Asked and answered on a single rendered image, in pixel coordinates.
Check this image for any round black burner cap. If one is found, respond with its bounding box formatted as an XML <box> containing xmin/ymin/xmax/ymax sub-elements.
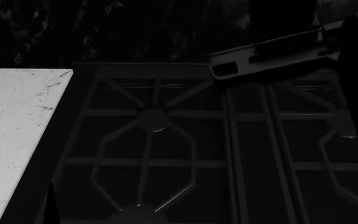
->
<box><xmin>106</xmin><ymin>203</ymin><xmax>171</xmax><ymax>224</ymax></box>
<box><xmin>137</xmin><ymin>108</ymin><xmax>170</xmax><ymax>133</ymax></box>
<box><xmin>336</xmin><ymin>108</ymin><xmax>358</xmax><ymax>139</ymax></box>

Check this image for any black cast iron stove grate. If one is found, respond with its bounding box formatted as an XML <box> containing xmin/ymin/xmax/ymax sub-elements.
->
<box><xmin>63</xmin><ymin>67</ymin><xmax>229</xmax><ymax>224</ymax></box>
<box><xmin>267</xmin><ymin>77</ymin><xmax>358</xmax><ymax>224</ymax></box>

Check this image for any black gas cooktop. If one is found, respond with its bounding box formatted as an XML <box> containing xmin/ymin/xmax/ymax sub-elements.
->
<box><xmin>0</xmin><ymin>60</ymin><xmax>358</xmax><ymax>224</ymax></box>

